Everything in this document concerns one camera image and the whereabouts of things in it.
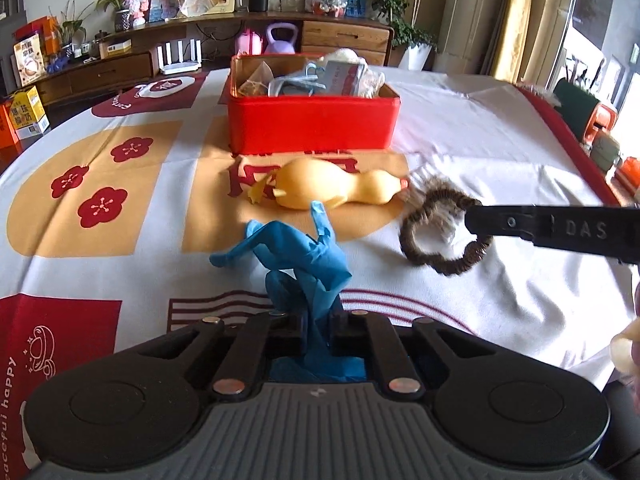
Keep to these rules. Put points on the pale ceramic jar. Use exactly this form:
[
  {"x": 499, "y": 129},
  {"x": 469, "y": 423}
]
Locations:
[{"x": 606, "y": 152}]

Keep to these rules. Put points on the yellow curtain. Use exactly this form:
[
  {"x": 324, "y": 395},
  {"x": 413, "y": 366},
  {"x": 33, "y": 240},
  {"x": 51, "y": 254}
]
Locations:
[{"x": 520, "y": 20}]

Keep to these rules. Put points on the yellow cardboard box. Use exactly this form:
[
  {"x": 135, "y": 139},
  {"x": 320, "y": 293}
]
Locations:
[{"x": 31, "y": 112}]

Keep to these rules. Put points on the purple kettlebell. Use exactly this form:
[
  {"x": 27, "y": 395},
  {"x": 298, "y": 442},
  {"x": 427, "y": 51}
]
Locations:
[{"x": 279, "y": 42}]

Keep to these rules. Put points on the orange plastic stool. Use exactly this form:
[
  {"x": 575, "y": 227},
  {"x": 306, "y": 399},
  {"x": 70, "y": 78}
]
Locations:
[{"x": 602, "y": 122}]

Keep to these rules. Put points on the orange cardboard box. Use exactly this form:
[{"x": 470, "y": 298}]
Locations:
[{"x": 9, "y": 127}]

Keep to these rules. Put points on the white tissue packet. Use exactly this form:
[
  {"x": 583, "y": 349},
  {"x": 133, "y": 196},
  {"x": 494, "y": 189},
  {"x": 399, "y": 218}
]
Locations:
[{"x": 342, "y": 79}]

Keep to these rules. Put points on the person's right hand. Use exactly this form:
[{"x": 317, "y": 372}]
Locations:
[{"x": 627, "y": 352}]

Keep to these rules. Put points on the dark small teapot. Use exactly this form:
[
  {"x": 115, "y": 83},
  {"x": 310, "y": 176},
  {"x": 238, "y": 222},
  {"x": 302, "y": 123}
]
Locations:
[{"x": 102, "y": 36}]

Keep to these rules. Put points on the yellow rubber chicken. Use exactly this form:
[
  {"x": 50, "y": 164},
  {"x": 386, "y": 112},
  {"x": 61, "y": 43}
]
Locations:
[{"x": 310, "y": 185}]

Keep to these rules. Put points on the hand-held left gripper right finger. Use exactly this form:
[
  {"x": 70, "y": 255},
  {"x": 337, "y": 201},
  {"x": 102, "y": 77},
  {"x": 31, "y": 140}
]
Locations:
[{"x": 345, "y": 332}]

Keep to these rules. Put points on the orange gift bag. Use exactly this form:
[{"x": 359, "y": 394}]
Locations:
[{"x": 42, "y": 32}]

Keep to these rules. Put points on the pink toy case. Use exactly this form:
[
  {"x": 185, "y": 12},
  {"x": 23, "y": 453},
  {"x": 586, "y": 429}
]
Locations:
[{"x": 248, "y": 44}]

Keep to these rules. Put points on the small green potted plant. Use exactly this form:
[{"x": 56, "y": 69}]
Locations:
[{"x": 67, "y": 35}]

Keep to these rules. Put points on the small white box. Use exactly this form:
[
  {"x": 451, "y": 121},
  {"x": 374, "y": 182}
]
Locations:
[{"x": 116, "y": 48}]

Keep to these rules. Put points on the white fluffy cloth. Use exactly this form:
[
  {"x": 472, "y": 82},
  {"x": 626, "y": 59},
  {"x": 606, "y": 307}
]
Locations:
[{"x": 345, "y": 56}]

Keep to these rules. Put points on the tall plant in white pot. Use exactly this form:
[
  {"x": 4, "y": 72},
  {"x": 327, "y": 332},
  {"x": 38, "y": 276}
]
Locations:
[{"x": 415, "y": 57}]

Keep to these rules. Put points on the brown fuzzy scrunchie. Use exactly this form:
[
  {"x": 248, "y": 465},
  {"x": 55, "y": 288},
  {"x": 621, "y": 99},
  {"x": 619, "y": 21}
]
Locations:
[{"x": 407, "y": 240}]

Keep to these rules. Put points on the printed snack box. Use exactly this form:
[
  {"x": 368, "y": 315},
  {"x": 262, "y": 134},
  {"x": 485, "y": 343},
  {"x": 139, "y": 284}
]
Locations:
[{"x": 29, "y": 62}]

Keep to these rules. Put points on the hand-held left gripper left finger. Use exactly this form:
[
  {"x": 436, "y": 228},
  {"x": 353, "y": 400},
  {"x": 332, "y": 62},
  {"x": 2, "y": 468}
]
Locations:
[{"x": 287, "y": 332}]

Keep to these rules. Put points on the light blue face mask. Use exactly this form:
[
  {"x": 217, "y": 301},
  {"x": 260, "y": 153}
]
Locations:
[{"x": 292, "y": 85}]

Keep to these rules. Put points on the white router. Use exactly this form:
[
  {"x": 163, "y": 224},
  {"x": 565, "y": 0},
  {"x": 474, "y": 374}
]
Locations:
[{"x": 179, "y": 65}]

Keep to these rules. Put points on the blue toy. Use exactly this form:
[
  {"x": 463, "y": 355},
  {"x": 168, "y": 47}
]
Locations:
[{"x": 59, "y": 64}]

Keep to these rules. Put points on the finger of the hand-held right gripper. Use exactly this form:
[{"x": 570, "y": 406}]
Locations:
[{"x": 500, "y": 222}]

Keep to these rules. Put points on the white standing air conditioner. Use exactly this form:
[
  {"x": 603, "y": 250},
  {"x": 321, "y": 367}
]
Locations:
[{"x": 470, "y": 15}]

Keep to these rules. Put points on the blue rubber glove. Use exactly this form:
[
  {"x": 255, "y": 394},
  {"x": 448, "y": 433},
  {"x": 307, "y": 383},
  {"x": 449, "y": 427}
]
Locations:
[{"x": 300, "y": 255}]

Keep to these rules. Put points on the green pen holder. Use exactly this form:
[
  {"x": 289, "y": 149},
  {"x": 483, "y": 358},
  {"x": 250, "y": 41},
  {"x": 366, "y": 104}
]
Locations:
[{"x": 575, "y": 105}]

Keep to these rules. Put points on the wooden TV cabinet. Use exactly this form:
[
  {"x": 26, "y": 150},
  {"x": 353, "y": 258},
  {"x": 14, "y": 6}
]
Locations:
[{"x": 345, "y": 40}]

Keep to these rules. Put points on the red tin box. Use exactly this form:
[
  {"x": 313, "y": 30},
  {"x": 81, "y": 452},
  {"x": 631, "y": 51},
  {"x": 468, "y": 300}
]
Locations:
[{"x": 310, "y": 120}]

